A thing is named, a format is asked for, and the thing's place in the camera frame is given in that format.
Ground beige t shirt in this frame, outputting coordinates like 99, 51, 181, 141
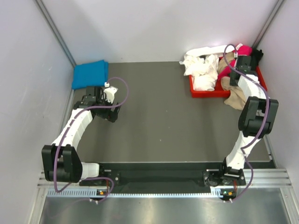
217, 58, 246, 111

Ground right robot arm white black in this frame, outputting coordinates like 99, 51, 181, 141
218, 56, 279, 185

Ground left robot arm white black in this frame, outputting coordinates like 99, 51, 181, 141
42, 86, 121, 185

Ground red plastic bin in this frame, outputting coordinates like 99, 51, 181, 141
189, 66, 267, 98

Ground pink t shirt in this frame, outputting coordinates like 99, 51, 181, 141
217, 44, 252, 80

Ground black t shirt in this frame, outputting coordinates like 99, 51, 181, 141
250, 49, 263, 70

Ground white t shirt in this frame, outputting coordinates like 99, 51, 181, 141
179, 45, 234, 91

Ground folded blue t shirt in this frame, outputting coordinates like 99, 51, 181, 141
71, 60, 108, 90

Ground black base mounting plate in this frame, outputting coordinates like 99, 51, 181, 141
78, 161, 246, 194

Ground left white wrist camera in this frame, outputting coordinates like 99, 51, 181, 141
104, 86, 118, 104

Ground aluminium frame rail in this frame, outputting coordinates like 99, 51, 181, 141
37, 168, 292, 188

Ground grey slotted cable duct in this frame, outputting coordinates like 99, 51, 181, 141
47, 188, 235, 198

